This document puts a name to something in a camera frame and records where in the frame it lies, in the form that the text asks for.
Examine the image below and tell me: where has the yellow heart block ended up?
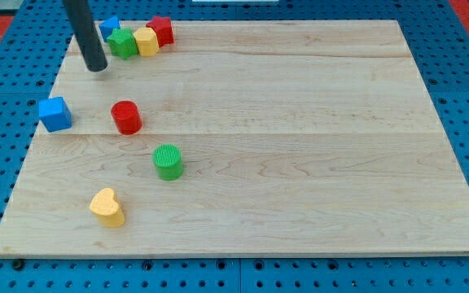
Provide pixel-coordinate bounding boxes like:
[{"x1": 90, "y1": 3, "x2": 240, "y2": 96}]
[{"x1": 89, "y1": 187, "x2": 125, "y2": 228}]

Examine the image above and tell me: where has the green cylinder block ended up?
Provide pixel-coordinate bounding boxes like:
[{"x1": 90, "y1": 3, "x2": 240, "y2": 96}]
[{"x1": 152, "y1": 144, "x2": 183, "y2": 181}]

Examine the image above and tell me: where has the red star block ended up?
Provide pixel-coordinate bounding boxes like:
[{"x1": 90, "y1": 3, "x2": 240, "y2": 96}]
[{"x1": 146, "y1": 15, "x2": 174, "y2": 47}]

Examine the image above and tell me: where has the yellow hexagon block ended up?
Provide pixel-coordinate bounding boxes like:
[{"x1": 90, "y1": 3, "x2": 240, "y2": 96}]
[{"x1": 134, "y1": 27, "x2": 159, "y2": 57}]

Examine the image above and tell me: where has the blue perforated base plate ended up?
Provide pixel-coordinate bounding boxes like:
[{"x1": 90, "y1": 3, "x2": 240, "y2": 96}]
[{"x1": 0, "y1": 0, "x2": 469, "y2": 292}]

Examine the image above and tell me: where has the blue triangle block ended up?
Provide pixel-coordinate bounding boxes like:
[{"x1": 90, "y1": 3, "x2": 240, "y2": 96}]
[{"x1": 99, "y1": 15, "x2": 121, "y2": 42}]

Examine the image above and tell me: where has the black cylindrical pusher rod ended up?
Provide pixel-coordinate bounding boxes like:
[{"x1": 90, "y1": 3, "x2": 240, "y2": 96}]
[{"x1": 63, "y1": 0, "x2": 107, "y2": 72}]

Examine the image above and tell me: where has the red cylinder block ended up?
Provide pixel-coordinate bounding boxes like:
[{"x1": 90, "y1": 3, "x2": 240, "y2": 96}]
[{"x1": 111, "y1": 100, "x2": 142, "y2": 135}]

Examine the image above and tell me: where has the light wooden board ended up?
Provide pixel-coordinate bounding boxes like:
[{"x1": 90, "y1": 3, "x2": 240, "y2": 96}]
[{"x1": 0, "y1": 20, "x2": 469, "y2": 259}]

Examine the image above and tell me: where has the blue cube block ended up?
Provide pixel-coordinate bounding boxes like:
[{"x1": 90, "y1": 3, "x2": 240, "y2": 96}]
[{"x1": 38, "y1": 97, "x2": 72, "y2": 133}]

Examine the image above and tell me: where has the green star block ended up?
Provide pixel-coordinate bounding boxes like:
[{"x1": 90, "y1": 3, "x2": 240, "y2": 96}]
[{"x1": 107, "y1": 28, "x2": 138, "y2": 60}]

